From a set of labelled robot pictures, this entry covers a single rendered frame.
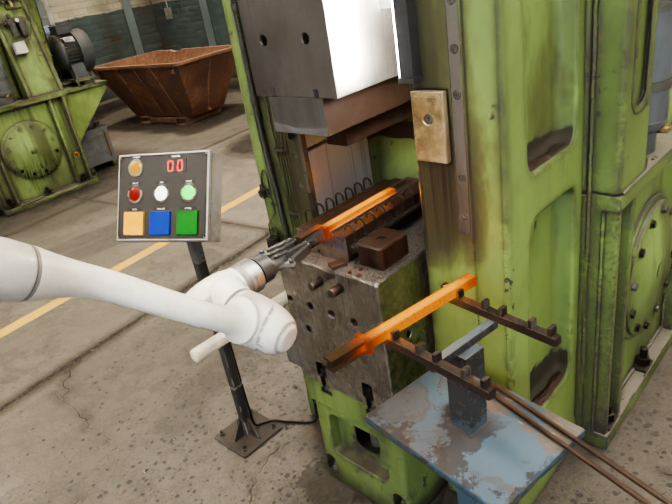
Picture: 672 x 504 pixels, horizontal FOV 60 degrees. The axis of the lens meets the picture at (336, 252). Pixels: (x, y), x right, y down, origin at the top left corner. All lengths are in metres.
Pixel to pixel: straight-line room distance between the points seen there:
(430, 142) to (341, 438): 1.12
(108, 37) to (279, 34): 9.39
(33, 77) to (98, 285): 5.30
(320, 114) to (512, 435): 0.87
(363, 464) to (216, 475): 0.62
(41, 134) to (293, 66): 4.97
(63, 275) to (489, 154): 0.92
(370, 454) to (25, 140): 4.93
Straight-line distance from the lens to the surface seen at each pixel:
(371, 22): 1.52
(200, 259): 2.08
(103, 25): 10.84
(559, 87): 1.70
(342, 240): 1.59
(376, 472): 2.05
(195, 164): 1.89
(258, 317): 1.26
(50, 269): 1.12
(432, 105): 1.42
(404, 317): 1.31
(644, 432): 2.45
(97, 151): 6.96
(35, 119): 6.35
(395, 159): 2.02
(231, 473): 2.40
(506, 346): 1.63
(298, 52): 1.49
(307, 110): 1.51
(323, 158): 1.86
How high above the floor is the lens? 1.66
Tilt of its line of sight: 26 degrees down
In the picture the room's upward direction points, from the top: 10 degrees counter-clockwise
